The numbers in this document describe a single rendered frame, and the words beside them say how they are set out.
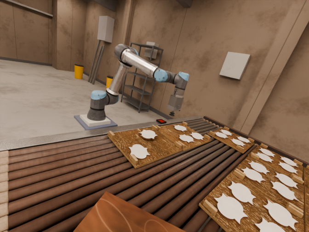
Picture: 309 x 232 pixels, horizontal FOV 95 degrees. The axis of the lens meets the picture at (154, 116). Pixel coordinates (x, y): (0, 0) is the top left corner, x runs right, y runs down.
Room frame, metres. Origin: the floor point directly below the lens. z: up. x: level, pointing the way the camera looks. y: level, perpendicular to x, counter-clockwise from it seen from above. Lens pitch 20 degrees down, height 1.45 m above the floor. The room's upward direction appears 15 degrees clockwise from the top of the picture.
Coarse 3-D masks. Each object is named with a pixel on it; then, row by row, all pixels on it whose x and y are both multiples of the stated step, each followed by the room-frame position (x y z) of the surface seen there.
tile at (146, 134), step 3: (141, 132) 0.93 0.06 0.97; (144, 132) 0.94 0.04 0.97; (147, 132) 0.95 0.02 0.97; (150, 132) 0.97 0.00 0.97; (153, 132) 0.98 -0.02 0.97; (144, 135) 0.89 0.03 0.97; (147, 135) 0.90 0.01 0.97; (150, 135) 0.92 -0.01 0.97; (153, 135) 0.93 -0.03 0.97; (156, 135) 0.94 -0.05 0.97; (144, 138) 0.87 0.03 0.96; (147, 138) 0.87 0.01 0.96; (150, 138) 0.88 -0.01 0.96; (153, 138) 0.89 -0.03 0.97
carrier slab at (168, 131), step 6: (162, 126) 1.21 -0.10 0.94; (168, 126) 1.25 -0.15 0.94; (186, 126) 1.37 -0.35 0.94; (162, 132) 1.08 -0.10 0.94; (168, 132) 1.11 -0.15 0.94; (174, 132) 1.15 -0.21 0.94; (180, 132) 1.18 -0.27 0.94; (186, 132) 1.22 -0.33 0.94; (168, 138) 1.01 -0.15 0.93; (174, 138) 1.03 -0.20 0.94; (204, 138) 1.19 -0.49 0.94; (186, 144) 0.98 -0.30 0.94; (192, 144) 1.01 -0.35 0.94; (198, 144) 1.04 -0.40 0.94
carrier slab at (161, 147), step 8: (144, 128) 1.06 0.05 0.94; (152, 128) 1.10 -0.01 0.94; (120, 136) 0.85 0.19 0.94; (128, 136) 0.88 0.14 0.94; (136, 136) 0.90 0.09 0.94; (160, 136) 1.00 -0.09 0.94; (120, 144) 0.76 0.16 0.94; (128, 144) 0.78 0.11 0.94; (144, 144) 0.83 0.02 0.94; (152, 144) 0.86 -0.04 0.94; (160, 144) 0.88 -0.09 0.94; (168, 144) 0.91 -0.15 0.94; (128, 152) 0.70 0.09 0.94; (152, 152) 0.76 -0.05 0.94; (160, 152) 0.78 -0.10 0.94; (168, 152) 0.81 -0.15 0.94; (176, 152) 0.85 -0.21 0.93; (128, 160) 0.65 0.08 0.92; (144, 160) 0.67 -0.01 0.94; (152, 160) 0.68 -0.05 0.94
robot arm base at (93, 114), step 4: (92, 108) 1.07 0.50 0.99; (104, 108) 1.14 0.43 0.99; (88, 112) 1.08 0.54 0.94; (92, 112) 1.06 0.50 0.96; (96, 112) 1.06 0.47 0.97; (100, 112) 1.08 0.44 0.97; (104, 112) 1.14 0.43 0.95; (88, 116) 1.05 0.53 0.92; (92, 116) 1.05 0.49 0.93; (96, 116) 1.06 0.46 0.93; (100, 116) 1.07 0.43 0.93; (104, 116) 1.12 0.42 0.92; (92, 120) 1.04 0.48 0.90; (96, 120) 1.05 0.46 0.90; (100, 120) 1.07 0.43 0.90
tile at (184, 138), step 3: (180, 135) 1.09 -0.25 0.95; (183, 135) 1.11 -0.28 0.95; (186, 135) 1.12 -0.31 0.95; (180, 138) 1.04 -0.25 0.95; (183, 138) 1.06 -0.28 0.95; (186, 138) 1.07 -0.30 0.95; (189, 138) 1.09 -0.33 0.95; (192, 138) 1.10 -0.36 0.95; (183, 141) 1.02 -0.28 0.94; (186, 141) 1.02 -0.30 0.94; (189, 141) 1.03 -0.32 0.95; (192, 141) 1.04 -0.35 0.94
